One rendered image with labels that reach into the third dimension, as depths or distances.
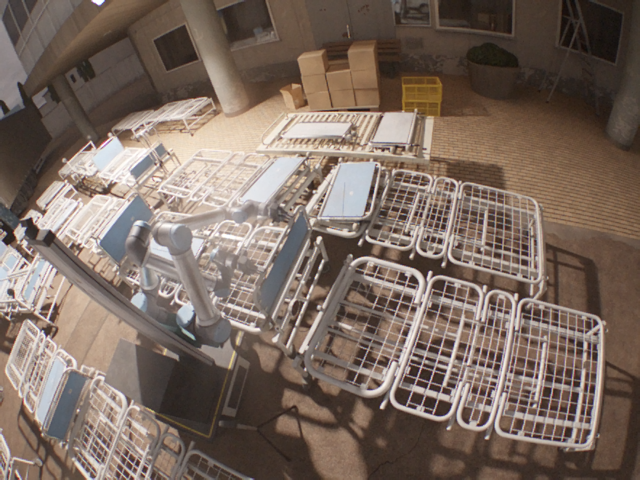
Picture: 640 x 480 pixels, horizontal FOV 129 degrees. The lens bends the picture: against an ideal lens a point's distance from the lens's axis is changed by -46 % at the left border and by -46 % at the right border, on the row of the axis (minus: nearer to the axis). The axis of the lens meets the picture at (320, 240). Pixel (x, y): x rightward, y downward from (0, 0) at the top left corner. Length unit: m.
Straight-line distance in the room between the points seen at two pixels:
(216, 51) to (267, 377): 5.46
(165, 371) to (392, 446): 1.52
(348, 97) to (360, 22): 2.54
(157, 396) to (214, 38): 5.61
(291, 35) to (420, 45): 3.02
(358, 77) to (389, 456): 4.63
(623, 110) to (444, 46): 3.87
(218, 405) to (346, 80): 4.45
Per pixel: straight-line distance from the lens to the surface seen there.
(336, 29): 7.01
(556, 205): 3.64
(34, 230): 1.43
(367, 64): 4.57
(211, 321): 1.59
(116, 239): 3.19
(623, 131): 6.00
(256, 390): 2.34
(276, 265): 1.68
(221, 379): 2.12
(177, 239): 1.30
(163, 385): 1.71
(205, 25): 5.95
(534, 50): 7.13
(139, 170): 4.59
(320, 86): 4.82
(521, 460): 2.38
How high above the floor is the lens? 2.12
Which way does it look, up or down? 49 degrees down
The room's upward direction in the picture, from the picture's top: 17 degrees counter-clockwise
